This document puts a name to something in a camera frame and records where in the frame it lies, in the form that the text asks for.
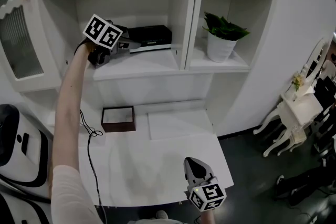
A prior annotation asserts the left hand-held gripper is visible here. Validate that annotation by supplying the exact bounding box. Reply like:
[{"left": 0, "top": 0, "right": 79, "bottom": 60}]
[{"left": 82, "top": 14, "right": 143, "bottom": 69}]

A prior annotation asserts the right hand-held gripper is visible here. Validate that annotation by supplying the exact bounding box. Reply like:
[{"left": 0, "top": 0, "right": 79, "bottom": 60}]
[{"left": 183, "top": 156, "right": 227, "bottom": 212}]

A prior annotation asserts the dark green rectangular box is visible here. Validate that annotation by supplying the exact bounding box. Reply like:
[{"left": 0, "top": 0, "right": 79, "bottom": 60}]
[{"left": 127, "top": 25, "right": 173, "bottom": 54}]

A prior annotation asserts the white shelving unit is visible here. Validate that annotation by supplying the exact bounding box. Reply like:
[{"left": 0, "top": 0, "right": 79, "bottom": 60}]
[{"left": 0, "top": 0, "right": 281, "bottom": 137}]

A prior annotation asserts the person's left forearm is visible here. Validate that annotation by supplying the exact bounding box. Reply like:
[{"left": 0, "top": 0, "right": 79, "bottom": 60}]
[{"left": 51, "top": 39, "right": 96, "bottom": 174}]

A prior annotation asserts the person's right forearm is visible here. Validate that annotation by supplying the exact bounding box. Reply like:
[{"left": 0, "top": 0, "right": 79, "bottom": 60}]
[{"left": 199, "top": 208, "right": 217, "bottom": 224}]

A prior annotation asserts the white desk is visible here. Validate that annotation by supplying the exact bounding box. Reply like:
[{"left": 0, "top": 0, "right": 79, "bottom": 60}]
[{"left": 54, "top": 104, "right": 235, "bottom": 208}]

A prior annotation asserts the brown wooden box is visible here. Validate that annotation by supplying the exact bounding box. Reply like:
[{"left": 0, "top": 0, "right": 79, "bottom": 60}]
[{"left": 101, "top": 105, "right": 137, "bottom": 133}]

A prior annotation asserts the green plant in white pot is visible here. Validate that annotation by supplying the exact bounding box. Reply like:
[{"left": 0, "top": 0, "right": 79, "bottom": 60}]
[{"left": 202, "top": 11, "right": 250, "bottom": 63}]

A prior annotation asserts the white ribbed glass cabinet door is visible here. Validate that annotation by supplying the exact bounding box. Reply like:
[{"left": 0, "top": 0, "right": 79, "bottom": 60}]
[{"left": 0, "top": 0, "right": 62, "bottom": 93}]

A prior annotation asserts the white carved vanity table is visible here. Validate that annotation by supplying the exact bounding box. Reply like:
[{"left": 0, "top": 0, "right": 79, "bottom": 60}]
[{"left": 253, "top": 91, "right": 324, "bottom": 157}]

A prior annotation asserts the person's white t-shirt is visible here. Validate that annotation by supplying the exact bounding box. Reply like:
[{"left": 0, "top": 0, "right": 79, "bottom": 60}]
[{"left": 49, "top": 165, "right": 104, "bottom": 224}]

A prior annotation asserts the yellow flower bouquet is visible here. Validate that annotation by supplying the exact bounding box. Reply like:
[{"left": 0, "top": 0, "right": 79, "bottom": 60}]
[{"left": 291, "top": 72, "right": 306, "bottom": 93}]

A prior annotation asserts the white oval vanity mirror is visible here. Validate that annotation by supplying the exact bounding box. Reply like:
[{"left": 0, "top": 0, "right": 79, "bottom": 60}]
[{"left": 301, "top": 38, "right": 332, "bottom": 93}]

